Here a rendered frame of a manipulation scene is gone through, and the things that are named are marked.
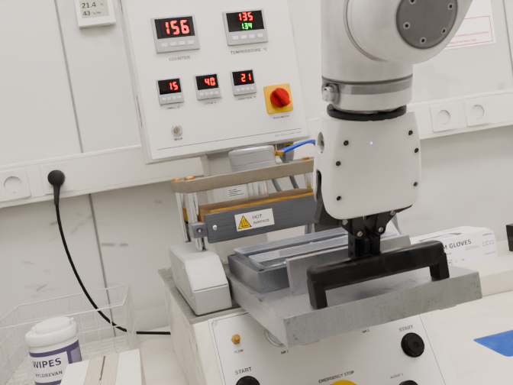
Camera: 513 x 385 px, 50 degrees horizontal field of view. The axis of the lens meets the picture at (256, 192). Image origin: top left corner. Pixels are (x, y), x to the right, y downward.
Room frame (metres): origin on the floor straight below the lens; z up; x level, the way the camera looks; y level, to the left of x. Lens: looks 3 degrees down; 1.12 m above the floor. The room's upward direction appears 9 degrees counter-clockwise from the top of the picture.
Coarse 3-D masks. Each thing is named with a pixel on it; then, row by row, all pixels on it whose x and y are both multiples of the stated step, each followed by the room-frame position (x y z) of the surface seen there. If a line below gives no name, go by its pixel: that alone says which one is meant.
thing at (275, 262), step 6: (396, 234) 0.69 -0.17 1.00; (336, 246) 0.67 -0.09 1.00; (342, 246) 0.67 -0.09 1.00; (306, 252) 0.66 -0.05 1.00; (312, 252) 0.66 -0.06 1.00; (252, 258) 0.68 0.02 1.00; (282, 258) 0.65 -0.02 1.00; (288, 258) 0.65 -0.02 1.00; (252, 264) 0.68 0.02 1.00; (258, 264) 0.65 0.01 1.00; (264, 264) 0.65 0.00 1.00; (270, 264) 0.65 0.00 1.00; (276, 264) 0.65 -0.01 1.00; (282, 264) 0.65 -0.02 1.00
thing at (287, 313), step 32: (320, 256) 0.61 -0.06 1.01; (288, 288) 0.64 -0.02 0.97; (352, 288) 0.59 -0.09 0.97; (384, 288) 0.57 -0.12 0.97; (416, 288) 0.56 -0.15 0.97; (448, 288) 0.57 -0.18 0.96; (480, 288) 0.58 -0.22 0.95; (288, 320) 0.52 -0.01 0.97; (320, 320) 0.53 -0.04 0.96; (352, 320) 0.54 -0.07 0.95; (384, 320) 0.55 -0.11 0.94
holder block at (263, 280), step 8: (232, 256) 0.78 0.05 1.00; (232, 264) 0.76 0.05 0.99; (240, 264) 0.71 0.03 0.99; (248, 264) 0.69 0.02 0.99; (232, 272) 0.77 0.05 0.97; (240, 272) 0.72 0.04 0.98; (248, 272) 0.68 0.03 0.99; (256, 272) 0.64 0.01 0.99; (264, 272) 0.63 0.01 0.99; (272, 272) 0.63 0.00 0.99; (280, 272) 0.64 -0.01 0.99; (248, 280) 0.68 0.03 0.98; (256, 280) 0.64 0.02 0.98; (264, 280) 0.63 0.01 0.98; (272, 280) 0.63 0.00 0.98; (280, 280) 0.64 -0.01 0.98; (288, 280) 0.64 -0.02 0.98; (256, 288) 0.65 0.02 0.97; (264, 288) 0.63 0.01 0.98; (272, 288) 0.63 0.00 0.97; (280, 288) 0.64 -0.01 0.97
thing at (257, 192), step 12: (264, 180) 0.95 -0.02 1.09; (252, 192) 0.94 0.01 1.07; (264, 192) 0.94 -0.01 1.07; (276, 192) 1.02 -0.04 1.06; (288, 192) 0.97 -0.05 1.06; (300, 192) 0.92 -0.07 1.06; (312, 192) 0.89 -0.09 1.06; (216, 204) 0.97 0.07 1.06; (228, 204) 0.92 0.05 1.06; (240, 204) 0.87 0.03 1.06; (252, 204) 0.87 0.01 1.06
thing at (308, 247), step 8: (392, 232) 0.70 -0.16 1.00; (328, 240) 0.72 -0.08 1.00; (336, 240) 0.71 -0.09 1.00; (344, 240) 0.70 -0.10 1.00; (288, 248) 0.71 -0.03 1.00; (296, 248) 0.70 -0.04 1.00; (304, 248) 0.69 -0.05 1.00; (312, 248) 0.68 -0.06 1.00; (320, 248) 0.67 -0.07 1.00; (256, 256) 0.69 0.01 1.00; (264, 256) 0.68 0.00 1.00; (272, 256) 0.67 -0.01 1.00; (280, 256) 0.66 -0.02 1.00
